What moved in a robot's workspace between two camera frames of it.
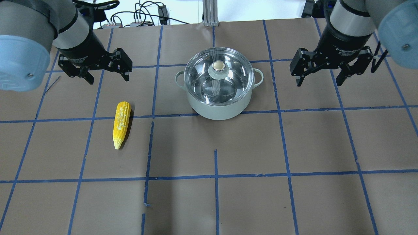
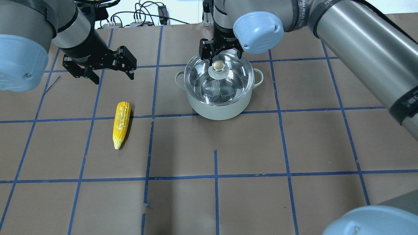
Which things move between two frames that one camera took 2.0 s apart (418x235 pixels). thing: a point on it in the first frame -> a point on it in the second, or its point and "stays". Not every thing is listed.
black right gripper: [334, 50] -> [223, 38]
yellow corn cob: [121, 123] stays
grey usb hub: [107, 25] stays
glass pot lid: [219, 76] stays
